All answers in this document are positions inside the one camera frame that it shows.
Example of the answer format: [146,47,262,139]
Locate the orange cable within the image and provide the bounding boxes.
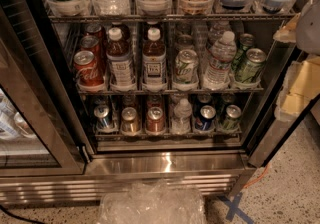
[242,162,272,190]

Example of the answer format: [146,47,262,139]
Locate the clear plastic bag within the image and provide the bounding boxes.
[97,181,207,224]

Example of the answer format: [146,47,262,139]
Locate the black cable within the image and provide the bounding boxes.
[0,204,46,224]

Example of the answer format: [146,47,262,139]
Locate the green soda can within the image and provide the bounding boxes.
[235,48,267,84]
[231,33,255,71]

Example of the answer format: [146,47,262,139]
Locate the open steel fridge door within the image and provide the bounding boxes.
[249,51,320,167]

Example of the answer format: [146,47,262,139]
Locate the front red coke can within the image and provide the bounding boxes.
[73,50,104,87]

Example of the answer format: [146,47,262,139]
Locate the tea bottle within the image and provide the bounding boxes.
[142,28,166,85]
[106,27,135,86]

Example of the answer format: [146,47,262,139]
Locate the water bottle bottom shelf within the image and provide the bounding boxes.
[172,98,192,134]

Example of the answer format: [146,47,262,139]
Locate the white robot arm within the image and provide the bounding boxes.
[273,0,320,122]

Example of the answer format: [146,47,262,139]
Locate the right tea bottle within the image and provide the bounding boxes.
[142,28,166,85]

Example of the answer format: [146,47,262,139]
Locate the pepsi can bottom shelf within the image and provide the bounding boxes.
[195,105,216,131]

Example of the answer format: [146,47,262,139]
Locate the rear green soda can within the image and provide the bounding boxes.
[231,33,255,71]

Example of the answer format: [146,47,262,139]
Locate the green can bottom shelf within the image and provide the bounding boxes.
[220,105,242,131]

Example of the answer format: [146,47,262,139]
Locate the red coke can bottom shelf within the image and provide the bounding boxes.
[146,107,165,133]

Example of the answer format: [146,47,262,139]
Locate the left glass fridge door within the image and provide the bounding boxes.
[0,10,84,177]

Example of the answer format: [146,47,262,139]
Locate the water bottle middle shelf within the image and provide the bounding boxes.
[204,31,237,85]

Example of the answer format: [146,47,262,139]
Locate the left tea bottle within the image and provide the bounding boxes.
[106,27,135,86]

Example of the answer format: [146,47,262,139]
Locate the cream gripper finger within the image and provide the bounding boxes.
[273,14,300,43]
[274,55,320,122]

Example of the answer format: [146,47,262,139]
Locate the blue tape cross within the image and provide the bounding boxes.
[218,192,255,224]

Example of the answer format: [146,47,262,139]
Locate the gold can bottom shelf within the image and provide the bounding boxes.
[121,107,139,133]

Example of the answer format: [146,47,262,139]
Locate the white diet soda can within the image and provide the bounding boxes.
[174,49,198,84]

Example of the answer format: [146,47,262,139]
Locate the front green soda can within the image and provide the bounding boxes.
[235,48,267,84]

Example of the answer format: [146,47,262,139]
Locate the blue can bottom left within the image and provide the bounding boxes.
[94,104,114,129]

